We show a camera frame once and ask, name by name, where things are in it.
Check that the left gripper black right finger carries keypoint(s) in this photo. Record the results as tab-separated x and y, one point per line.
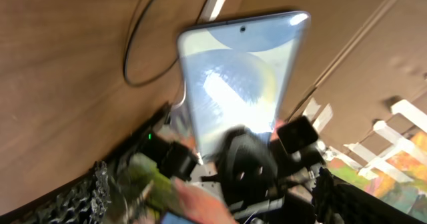
336	201

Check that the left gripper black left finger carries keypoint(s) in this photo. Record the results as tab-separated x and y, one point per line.
84	200

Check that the blue Samsung Galaxy smartphone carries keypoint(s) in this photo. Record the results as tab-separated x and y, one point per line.
236	73

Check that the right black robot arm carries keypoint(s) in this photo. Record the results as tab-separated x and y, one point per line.
254	177

